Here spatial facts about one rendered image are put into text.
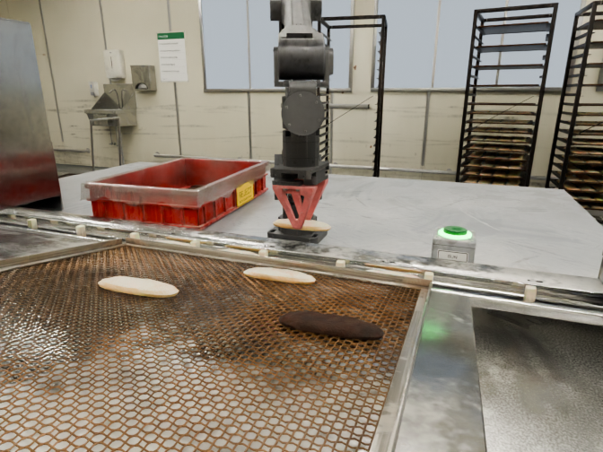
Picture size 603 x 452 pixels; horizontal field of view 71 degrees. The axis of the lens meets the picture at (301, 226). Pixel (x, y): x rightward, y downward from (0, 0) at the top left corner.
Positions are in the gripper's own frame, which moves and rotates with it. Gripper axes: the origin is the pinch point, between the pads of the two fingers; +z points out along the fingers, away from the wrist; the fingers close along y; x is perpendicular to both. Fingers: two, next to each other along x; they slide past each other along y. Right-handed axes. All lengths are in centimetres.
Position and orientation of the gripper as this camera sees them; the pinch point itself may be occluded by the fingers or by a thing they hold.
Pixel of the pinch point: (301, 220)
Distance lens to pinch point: 69.1
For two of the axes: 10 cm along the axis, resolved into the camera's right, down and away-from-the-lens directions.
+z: 0.1, 9.6, 2.9
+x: 9.4, 0.9, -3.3
